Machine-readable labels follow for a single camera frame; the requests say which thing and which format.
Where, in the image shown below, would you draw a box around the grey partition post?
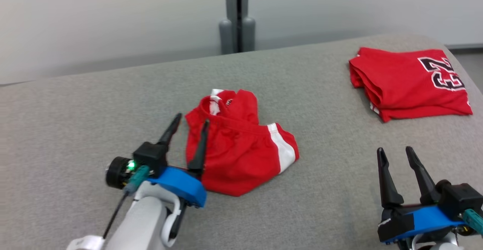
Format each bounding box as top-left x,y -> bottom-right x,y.
219,0 -> 256,54

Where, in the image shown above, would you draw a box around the left black cable teal connector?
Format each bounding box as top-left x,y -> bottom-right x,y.
103,165 -> 150,239

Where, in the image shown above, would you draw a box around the red jersey shirt white sleeves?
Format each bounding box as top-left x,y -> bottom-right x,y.
348,47 -> 473,123

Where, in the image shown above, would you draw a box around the red shorts white stripe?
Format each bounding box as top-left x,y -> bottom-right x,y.
185,89 -> 300,197

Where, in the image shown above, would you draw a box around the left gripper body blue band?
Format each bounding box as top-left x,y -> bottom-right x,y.
147,166 -> 207,208

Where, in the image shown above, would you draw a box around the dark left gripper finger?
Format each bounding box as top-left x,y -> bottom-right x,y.
188,119 -> 210,175
157,113 -> 182,154

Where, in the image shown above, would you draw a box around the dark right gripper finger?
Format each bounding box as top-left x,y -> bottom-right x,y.
406,146 -> 440,205
377,147 -> 404,208

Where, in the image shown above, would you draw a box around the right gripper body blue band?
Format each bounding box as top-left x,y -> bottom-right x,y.
377,204 -> 466,245

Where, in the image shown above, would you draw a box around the white left cable tag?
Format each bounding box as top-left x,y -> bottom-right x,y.
66,235 -> 104,250

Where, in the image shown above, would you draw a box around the right black cable teal connector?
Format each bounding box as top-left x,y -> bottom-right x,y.
462,209 -> 483,235

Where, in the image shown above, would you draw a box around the black cable teal connector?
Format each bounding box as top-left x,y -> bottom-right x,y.
462,209 -> 483,235
103,165 -> 150,239

